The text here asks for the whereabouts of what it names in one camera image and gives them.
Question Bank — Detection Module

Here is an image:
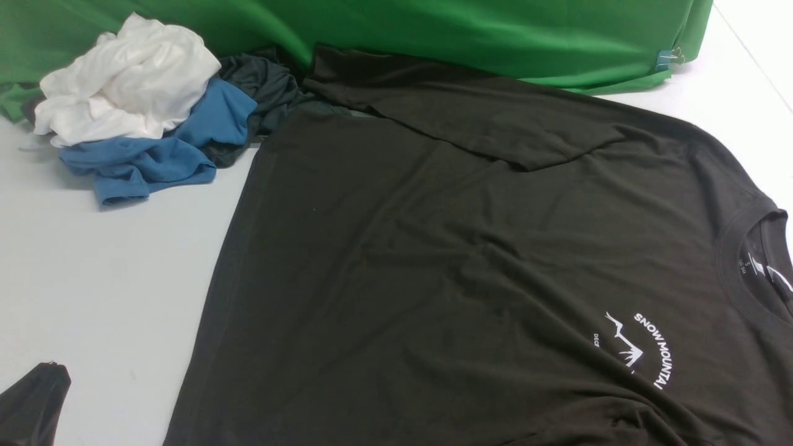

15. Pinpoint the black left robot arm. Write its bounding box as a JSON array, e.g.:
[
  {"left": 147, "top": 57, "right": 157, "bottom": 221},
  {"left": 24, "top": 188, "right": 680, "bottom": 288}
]
[{"left": 1, "top": 362, "right": 71, "bottom": 445}]

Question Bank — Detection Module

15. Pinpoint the crumpled dark teal shirt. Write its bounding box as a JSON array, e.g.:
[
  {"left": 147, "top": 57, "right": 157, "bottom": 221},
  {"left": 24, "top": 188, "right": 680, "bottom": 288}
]
[{"left": 201, "top": 48, "right": 315, "bottom": 168}]

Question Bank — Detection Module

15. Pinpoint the crumpled blue shirt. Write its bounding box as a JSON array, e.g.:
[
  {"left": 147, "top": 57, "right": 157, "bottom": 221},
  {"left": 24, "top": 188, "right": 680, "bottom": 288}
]
[{"left": 58, "top": 78, "right": 256, "bottom": 206}]

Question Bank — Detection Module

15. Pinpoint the dark gray long-sleeved shirt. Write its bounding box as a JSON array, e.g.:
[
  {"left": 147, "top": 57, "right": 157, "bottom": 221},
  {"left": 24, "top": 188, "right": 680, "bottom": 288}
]
[{"left": 164, "top": 45, "right": 792, "bottom": 445}]

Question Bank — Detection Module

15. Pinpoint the crumpled white shirt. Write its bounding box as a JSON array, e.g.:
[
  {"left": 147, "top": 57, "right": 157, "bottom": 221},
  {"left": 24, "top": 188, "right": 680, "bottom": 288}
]
[{"left": 33, "top": 14, "right": 221, "bottom": 147}]

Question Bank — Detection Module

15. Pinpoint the blue binder clip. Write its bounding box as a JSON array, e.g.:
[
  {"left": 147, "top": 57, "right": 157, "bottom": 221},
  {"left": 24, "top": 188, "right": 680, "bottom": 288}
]
[{"left": 655, "top": 47, "right": 686, "bottom": 72}]

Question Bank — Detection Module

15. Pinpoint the green backdrop cloth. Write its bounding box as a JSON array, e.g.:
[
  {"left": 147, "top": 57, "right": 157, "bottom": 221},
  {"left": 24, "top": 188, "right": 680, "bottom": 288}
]
[{"left": 1, "top": 1, "right": 712, "bottom": 121}]

